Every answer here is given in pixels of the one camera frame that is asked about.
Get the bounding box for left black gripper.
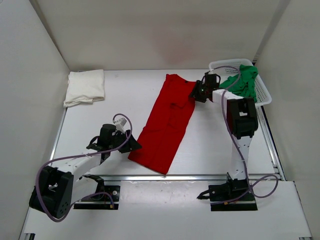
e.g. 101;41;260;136
108;129;142;153

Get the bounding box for red t shirt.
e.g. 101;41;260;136
128;74;196;175

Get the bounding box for white t shirt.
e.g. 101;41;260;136
63;69;106;108

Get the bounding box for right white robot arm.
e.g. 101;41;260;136
189;72;258;181

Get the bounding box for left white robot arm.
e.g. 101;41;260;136
28;123;142;222

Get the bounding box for white plastic basket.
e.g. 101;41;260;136
208;58;272;108

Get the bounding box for green t shirt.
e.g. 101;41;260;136
219;64;258;103

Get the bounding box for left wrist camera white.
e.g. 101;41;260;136
113;117;127;132

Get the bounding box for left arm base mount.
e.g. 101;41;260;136
73;174;121;211

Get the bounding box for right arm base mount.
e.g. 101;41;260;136
197;174;258;212

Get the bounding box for aluminium rail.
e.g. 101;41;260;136
82;174;283;183

